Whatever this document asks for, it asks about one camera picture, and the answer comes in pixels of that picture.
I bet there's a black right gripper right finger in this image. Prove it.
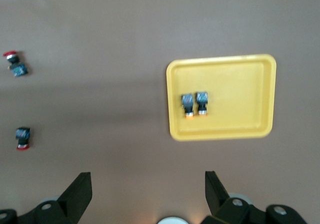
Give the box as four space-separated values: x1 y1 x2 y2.
201 171 309 224

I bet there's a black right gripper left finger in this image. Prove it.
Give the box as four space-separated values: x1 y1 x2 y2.
0 172 93 224

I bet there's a brown table mat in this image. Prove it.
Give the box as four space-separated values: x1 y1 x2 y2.
0 0 320 224

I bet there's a red mushroom button switch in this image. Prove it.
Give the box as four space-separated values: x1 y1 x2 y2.
15 126 32 151
2 50 29 79

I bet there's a yellow push button switch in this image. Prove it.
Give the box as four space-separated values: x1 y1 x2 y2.
181 93 196 120
195 91 210 117

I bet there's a yellow plastic tray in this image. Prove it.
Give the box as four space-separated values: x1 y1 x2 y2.
166 53 278 142

